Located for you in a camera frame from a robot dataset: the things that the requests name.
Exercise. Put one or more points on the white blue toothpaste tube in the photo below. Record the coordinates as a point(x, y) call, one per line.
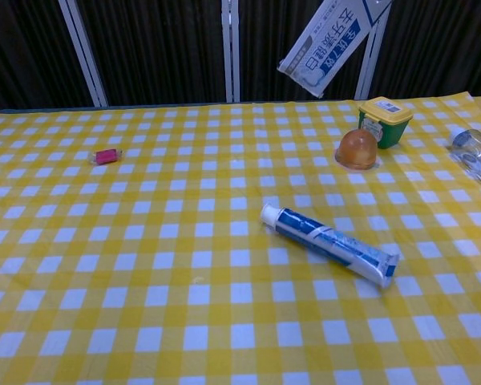
point(328, 242)

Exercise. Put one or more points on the white blue toothpaste paper box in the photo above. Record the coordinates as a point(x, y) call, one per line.
point(324, 44)

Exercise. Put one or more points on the orange jelly cup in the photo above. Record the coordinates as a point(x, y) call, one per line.
point(359, 150)

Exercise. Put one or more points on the yellow white checkered tablecloth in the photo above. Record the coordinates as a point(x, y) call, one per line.
point(144, 280)

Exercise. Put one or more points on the pink wrapped candy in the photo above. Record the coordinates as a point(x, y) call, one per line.
point(105, 156)

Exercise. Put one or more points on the dark brown curtain panel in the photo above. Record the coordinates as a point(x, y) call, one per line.
point(20, 52)
point(445, 44)
point(264, 40)
point(160, 50)

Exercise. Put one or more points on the green container with yellow lid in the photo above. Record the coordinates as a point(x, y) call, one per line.
point(386, 124)

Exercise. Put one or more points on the clear plastic bottle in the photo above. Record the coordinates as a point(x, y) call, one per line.
point(475, 154)

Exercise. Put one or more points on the white screen frame post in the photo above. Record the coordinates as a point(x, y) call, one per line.
point(231, 50)
point(368, 64)
point(85, 52)

